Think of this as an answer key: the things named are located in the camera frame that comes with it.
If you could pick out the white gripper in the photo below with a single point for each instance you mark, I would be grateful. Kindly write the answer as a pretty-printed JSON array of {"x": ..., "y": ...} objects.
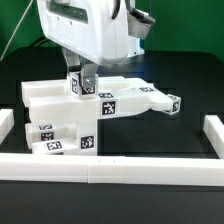
[{"x": 94, "y": 29}]

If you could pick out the white tagged cube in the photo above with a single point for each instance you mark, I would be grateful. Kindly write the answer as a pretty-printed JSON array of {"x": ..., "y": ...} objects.
[
  {"x": 176, "y": 105},
  {"x": 75, "y": 87}
]

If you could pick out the white chair back frame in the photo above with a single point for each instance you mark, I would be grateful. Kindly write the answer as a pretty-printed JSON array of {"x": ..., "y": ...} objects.
[{"x": 49, "y": 102}]

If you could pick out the white chair seat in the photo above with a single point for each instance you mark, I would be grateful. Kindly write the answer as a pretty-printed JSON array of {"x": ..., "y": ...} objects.
[{"x": 86, "y": 138}]

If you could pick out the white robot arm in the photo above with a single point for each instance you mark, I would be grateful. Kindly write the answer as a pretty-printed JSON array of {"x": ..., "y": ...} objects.
[{"x": 139, "y": 23}]

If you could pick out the thin white rod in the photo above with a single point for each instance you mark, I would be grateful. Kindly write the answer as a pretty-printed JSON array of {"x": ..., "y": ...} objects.
[{"x": 16, "y": 29}]

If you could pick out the white U-shaped obstacle fence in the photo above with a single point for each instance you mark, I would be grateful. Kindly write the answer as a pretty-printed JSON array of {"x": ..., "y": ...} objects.
[{"x": 108, "y": 169}]

